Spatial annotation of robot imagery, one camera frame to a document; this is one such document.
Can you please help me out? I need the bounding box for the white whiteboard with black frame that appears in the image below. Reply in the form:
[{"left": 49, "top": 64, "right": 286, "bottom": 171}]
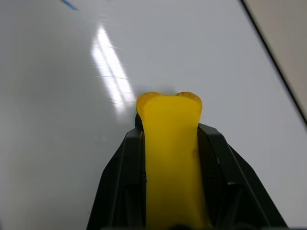
[{"left": 0, "top": 0, "right": 307, "bottom": 230}]

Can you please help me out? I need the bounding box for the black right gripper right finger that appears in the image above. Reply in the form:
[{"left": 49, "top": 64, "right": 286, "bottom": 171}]
[{"left": 196, "top": 123, "right": 288, "bottom": 230}]

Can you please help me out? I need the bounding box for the yellow foam whiteboard eraser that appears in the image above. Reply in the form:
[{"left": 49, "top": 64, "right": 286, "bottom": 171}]
[{"left": 133, "top": 91, "right": 214, "bottom": 230}]

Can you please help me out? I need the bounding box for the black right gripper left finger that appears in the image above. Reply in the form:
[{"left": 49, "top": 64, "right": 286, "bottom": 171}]
[{"left": 86, "top": 127, "right": 147, "bottom": 230}]

